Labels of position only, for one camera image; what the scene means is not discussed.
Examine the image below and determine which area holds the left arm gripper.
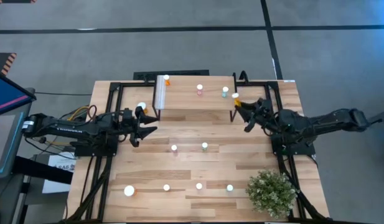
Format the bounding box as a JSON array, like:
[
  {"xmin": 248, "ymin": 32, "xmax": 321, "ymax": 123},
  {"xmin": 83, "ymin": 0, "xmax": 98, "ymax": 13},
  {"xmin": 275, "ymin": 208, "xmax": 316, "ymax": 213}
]
[{"xmin": 116, "ymin": 106, "xmax": 161, "ymax": 148}]

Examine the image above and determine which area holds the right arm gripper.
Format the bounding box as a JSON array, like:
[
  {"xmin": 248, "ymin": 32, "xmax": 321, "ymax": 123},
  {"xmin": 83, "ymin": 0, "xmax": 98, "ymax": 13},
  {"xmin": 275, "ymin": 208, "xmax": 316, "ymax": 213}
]
[{"xmin": 235, "ymin": 98, "xmax": 279, "ymax": 133}]

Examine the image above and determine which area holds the extra large orange pill bottle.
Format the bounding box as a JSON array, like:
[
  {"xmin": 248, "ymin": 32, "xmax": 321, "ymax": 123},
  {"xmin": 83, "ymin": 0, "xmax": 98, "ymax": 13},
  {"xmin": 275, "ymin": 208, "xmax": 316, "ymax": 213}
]
[{"xmin": 123, "ymin": 184, "xmax": 138, "ymax": 198}]

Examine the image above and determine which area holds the artificial green potted plant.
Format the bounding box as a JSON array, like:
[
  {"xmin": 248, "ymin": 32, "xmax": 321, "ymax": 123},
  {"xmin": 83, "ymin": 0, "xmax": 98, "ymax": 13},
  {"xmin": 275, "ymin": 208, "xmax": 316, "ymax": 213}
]
[{"xmin": 245, "ymin": 169, "xmax": 300, "ymax": 220}]

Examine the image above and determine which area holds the white paper sheet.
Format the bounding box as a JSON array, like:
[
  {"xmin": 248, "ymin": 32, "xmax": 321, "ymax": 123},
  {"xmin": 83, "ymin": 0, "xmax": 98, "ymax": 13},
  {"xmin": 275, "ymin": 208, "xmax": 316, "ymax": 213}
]
[{"xmin": 41, "ymin": 151, "xmax": 77, "ymax": 194}]

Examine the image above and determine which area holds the grey table leg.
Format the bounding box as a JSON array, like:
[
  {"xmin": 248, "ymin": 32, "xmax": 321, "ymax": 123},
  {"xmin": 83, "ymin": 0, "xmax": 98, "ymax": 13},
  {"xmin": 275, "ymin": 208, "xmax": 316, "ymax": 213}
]
[{"xmin": 367, "ymin": 107, "xmax": 384, "ymax": 128}]

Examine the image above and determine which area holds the monitor with blue screen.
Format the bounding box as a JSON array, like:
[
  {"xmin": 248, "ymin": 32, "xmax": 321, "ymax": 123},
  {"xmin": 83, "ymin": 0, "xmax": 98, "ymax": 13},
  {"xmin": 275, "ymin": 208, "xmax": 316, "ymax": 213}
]
[{"xmin": 0, "ymin": 68, "xmax": 37, "ymax": 118}]

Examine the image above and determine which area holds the black metal rig frame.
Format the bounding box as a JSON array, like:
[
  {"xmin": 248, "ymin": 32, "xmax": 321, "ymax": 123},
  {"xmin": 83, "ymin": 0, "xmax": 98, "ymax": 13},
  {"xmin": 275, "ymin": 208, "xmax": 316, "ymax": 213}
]
[{"xmin": 62, "ymin": 79, "xmax": 331, "ymax": 223}]

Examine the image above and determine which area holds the wooden shelf black metal frame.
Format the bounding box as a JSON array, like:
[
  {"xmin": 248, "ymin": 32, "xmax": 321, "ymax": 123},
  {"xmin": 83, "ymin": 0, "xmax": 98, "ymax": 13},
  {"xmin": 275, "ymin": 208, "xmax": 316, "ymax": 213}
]
[{"xmin": 151, "ymin": 73, "xmax": 240, "ymax": 123}]

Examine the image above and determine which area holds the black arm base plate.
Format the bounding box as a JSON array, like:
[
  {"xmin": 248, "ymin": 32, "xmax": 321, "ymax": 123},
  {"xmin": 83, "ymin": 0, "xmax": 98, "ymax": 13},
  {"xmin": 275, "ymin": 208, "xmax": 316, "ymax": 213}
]
[
  {"xmin": 73, "ymin": 133, "xmax": 119, "ymax": 157},
  {"xmin": 270, "ymin": 132, "xmax": 316, "ymax": 156}
]

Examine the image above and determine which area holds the yellow cable bundle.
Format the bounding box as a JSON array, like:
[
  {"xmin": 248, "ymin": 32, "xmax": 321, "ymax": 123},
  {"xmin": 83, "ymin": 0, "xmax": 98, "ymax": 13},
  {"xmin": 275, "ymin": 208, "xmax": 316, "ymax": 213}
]
[{"xmin": 66, "ymin": 105, "xmax": 98, "ymax": 122}]

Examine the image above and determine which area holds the black floor cable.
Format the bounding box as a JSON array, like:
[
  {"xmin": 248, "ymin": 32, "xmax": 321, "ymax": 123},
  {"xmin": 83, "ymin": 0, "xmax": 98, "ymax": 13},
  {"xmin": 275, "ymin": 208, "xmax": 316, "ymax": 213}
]
[{"xmin": 34, "ymin": 91, "xmax": 93, "ymax": 96}]

